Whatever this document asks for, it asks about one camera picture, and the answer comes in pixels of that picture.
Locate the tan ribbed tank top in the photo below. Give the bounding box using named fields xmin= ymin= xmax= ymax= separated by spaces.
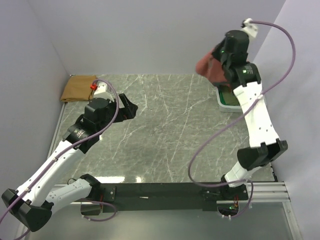
xmin=60 ymin=75 xmax=97 ymax=102

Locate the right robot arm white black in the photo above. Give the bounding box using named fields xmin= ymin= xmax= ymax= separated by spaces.
xmin=212 ymin=30 xmax=288 ymax=200

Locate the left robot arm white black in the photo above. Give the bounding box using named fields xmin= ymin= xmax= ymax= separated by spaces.
xmin=1 ymin=93 xmax=138 ymax=232

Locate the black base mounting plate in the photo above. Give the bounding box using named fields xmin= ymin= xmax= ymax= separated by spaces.
xmin=69 ymin=182 xmax=250 ymax=217

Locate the green garment in basket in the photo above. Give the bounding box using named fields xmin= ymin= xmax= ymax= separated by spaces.
xmin=218 ymin=85 xmax=239 ymax=106

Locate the red tank top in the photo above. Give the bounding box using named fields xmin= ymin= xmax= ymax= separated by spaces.
xmin=195 ymin=46 xmax=230 ymax=88

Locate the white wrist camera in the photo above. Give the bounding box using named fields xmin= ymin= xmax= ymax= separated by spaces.
xmin=90 ymin=80 xmax=114 ymax=102
xmin=241 ymin=18 xmax=258 ymax=39

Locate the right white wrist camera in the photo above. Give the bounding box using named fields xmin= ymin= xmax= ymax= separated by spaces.
xmin=241 ymin=18 xmax=258 ymax=39

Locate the white plastic laundry basket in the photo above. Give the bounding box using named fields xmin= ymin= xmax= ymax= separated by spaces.
xmin=215 ymin=88 xmax=242 ymax=113

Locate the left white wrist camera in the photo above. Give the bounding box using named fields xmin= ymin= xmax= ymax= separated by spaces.
xmin=90 ymin=80 xmax=114 ymax=102

